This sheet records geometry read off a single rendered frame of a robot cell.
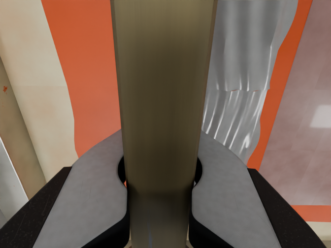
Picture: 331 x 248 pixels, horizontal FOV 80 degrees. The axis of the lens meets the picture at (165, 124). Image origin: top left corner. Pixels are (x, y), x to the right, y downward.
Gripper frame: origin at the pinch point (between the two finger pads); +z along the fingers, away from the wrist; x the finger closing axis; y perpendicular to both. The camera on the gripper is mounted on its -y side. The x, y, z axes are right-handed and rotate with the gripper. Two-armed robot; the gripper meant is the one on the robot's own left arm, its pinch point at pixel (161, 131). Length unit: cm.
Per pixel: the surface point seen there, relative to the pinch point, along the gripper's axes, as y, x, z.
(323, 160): 8.6, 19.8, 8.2
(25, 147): 6.3, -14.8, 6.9
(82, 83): -0.6, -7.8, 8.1
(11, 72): -1.6, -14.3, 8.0
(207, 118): 2.9, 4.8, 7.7
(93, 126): 4.2, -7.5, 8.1
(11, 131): 3.8, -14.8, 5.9
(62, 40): -4.5, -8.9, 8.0
